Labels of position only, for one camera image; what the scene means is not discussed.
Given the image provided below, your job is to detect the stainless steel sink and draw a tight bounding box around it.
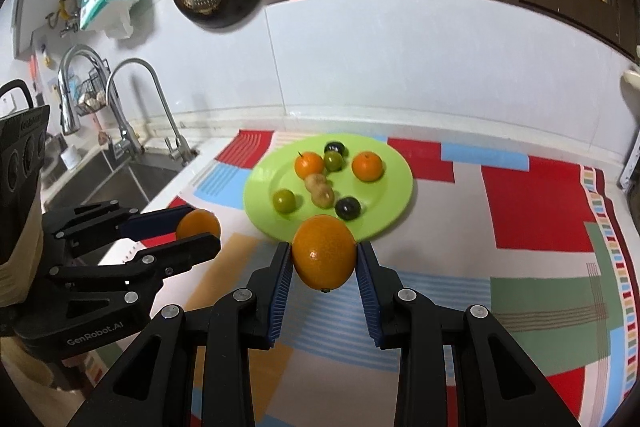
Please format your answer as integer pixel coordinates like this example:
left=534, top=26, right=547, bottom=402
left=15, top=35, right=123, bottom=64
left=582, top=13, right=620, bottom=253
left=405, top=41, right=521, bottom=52
left=42, top=146, right=197, bottom=219

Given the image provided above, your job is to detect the steel knife rack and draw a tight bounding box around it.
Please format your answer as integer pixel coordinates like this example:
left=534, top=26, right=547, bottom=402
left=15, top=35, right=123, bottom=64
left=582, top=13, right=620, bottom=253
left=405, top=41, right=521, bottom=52
left=619, top=146, right=640, bottom=188

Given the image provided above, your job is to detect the light green oval plate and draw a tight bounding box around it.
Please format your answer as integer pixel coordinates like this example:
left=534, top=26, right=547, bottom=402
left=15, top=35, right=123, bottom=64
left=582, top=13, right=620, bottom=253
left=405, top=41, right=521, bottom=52
left=243, top=134, right=415, bottom=242

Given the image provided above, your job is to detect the person's left hand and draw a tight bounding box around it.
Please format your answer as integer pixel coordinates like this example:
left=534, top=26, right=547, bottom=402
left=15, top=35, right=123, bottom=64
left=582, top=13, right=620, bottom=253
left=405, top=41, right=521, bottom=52
left=0, top=201, right=43, bottom=309

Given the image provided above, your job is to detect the black wire basket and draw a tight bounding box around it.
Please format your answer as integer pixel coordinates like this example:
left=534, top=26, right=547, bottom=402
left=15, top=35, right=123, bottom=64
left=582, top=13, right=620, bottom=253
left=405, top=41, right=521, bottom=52
left=74, top=68, right=109, bottom=116

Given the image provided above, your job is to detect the colourful patterned tablecloth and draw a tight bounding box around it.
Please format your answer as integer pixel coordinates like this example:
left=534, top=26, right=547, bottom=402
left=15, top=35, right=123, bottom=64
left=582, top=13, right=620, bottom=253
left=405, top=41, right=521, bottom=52
left=100, top=129, right=632, bottom=427

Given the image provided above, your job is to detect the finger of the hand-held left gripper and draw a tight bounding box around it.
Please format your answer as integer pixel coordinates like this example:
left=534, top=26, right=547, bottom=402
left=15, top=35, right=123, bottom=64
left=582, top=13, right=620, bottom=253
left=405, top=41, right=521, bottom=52
left=47, top=232, right=222, bottom=303
left=42, top=204, right=194, bottom=254

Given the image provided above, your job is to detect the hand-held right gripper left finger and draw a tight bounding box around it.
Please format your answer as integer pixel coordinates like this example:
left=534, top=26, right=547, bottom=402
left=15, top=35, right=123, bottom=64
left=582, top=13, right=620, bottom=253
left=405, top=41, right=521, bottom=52
left=80, top=241, right=294, bottom=427

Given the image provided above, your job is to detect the small orange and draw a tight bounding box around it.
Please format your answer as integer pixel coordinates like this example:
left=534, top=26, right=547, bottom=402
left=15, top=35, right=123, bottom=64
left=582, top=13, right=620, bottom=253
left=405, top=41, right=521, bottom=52
left=352, top=152, right=385, bottom=182
left=175, top=208, right=221, bottom=242

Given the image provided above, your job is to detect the large dark purple plum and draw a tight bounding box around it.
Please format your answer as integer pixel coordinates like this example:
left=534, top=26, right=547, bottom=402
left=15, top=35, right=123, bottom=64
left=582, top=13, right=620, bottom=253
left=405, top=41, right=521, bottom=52
left=334, top=197, right=362, bottom=221

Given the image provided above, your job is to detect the large steel kitchen faucet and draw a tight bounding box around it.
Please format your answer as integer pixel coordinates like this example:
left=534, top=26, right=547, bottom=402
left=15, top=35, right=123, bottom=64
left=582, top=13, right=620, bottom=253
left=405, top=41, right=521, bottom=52
left=57, top=44, right=137, bottom=158

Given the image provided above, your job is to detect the white cup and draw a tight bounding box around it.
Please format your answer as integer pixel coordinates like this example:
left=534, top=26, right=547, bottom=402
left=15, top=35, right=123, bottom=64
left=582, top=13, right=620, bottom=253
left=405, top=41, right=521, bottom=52
left=59, top=145, right=82, bottom=171

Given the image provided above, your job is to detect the orange with stem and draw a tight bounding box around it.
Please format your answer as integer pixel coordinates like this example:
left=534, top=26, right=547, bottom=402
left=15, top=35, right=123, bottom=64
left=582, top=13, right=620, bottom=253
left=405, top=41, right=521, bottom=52
left=294, top=151, right=326, bottom=180

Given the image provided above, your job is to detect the thin gooseneck steel faucet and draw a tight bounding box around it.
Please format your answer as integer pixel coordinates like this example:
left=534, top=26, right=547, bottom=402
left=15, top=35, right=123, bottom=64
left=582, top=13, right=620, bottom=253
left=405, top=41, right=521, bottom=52
left=105, top=58, right=197, bottom=166

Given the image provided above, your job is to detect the large orange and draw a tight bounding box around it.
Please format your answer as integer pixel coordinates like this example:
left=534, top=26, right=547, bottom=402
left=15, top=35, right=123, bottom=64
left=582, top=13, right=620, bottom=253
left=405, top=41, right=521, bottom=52
left=291, top=215, right=357, bottom=293

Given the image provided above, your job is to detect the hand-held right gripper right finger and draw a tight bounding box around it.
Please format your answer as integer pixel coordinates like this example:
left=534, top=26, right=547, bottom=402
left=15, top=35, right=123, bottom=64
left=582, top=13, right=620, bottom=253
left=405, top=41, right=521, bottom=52
left=356, top=241, right=556, bottom=427

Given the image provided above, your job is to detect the white-handled knife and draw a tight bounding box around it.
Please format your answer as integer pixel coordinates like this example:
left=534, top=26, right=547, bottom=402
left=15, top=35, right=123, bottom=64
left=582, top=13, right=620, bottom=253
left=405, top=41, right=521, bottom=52
left=620, top=68, right=640, bottom=108

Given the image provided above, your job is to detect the person's left forearm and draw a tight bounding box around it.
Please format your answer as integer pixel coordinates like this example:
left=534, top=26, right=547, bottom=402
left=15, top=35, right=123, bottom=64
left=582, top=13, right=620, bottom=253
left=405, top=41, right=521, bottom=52
left=0, top=338, right=57, bottom=391

